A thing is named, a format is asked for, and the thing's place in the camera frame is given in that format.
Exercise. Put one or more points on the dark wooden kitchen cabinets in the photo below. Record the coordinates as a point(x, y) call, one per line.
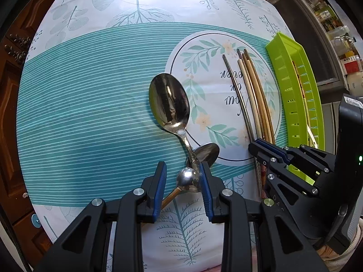
point(11, 104)

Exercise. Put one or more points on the white jug red label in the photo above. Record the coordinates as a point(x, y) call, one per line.
point(353, 68)

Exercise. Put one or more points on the white plastic bottle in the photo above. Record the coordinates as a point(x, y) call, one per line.
point(339, 32)

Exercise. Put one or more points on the cream chopstick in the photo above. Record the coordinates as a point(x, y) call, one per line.
point(248, 90)

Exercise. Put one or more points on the leaf print tablecloth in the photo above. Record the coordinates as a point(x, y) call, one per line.
point(85, 90)

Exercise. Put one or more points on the green plastic utensil tray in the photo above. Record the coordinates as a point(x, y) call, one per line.
point(286, 70)

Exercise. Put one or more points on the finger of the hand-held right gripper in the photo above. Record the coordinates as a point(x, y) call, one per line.
point(279, 153)
point(265, 155)

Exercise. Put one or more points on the chopsticks and spoon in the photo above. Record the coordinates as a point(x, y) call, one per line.
point(301, 90)

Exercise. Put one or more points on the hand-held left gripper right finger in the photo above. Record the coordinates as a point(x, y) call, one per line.
point(204, 192)

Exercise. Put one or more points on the small round metal spoon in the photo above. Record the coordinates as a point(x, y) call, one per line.
point(185, 177)

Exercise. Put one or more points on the grey disinfection cabinet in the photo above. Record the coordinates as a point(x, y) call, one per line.
point(309, 22)

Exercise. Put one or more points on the large metal spoon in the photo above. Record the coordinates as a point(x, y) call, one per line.
point(168, 102)

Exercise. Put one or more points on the metal chopstick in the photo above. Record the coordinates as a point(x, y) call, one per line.
point(240, 104)

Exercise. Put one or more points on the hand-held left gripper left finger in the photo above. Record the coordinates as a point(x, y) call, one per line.
point(160, 187)

